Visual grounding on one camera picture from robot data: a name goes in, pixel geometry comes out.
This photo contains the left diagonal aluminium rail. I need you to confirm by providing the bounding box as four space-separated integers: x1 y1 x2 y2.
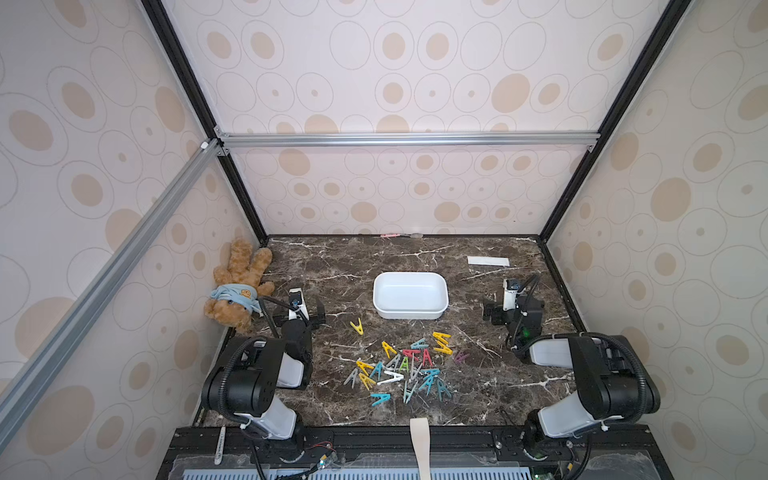
1 138 221 449

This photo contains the white plastic storage box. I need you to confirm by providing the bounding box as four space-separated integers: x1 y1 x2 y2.
373 272 449 320

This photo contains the teal clothespin bottom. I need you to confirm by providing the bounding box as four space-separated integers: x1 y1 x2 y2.
370 393 391 407

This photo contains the teal clothespin top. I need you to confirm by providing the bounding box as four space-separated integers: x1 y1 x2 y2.
410 338 429 350

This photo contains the grey clothespin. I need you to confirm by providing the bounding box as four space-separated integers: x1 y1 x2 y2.
343 368 359 388

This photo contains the horizontal aluminium rail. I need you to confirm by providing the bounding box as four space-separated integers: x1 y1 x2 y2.
221 130 600 148

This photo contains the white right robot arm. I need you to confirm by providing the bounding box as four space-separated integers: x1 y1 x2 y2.
483 275 661 447

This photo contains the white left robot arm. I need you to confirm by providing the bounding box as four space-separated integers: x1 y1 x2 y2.
201 284 326 444

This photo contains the yellow clothespin pile top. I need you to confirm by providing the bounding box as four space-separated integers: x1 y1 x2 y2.
381 341 398 359

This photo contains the white paper strip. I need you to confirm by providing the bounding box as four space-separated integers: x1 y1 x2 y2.
467 256 510 268

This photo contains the brown teddy bear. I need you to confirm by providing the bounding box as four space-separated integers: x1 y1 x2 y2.
203 237 275 334

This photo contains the yellow clothespin pile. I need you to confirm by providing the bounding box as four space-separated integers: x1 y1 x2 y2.
381 341 398 359
356 360 375 376

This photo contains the white clothespin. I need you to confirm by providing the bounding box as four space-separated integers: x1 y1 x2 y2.
377 370 404 385

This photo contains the beige tape strip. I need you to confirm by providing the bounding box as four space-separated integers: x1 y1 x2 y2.
409 418 431 480

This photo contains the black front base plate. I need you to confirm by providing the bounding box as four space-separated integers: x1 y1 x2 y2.
155 425 673 479

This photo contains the teal clothespin left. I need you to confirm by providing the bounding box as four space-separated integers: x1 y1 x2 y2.
369 361 384 381

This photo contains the teal clothespin right cluster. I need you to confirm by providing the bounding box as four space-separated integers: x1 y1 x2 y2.
418 368 440 395

